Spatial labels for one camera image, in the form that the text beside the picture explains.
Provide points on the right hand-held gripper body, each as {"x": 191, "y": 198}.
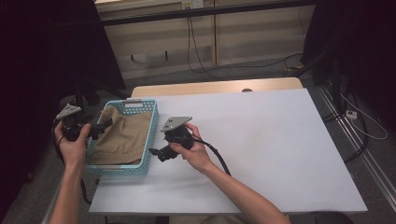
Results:
{"x": 177, "y": 133}

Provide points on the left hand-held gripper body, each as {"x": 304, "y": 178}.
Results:
{"x": 73, "y": 126}

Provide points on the light blue plastic basket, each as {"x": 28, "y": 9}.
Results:
{"x": 149, "y": 137}

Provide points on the beige pants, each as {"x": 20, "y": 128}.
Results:
{"x": 124, "y": 137}

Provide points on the person's left hand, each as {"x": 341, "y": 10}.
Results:
{"x": 73, "y": 151}

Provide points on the person's right hand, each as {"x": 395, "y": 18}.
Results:
{"x": 194, "y": 154}

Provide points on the black stand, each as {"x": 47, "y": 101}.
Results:
{"x": 90, "y": 93}

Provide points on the wooden table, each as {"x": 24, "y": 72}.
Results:
{"x": 218, "y": 87}

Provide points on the black curtain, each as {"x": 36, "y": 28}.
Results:
{"x": 358, "y": 56}
{"x": 37, "y": 62}

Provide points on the person's lap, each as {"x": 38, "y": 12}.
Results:
{"x": 205, "y": 220}

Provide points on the white table board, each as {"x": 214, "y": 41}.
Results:
{"x": 274, "y": 140}

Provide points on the wooden cabinet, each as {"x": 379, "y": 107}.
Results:
{"x": 236, "y": 34}

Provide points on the white power adapter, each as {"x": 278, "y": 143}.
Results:
{"x": 351, "y": 114}

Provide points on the aluminium floor rail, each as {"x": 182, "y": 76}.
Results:
{"x": 51, "y": 208}
{"x": 361, "y": 146}

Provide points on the white wall socket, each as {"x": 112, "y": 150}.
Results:
{"x": 192, "y": 3}

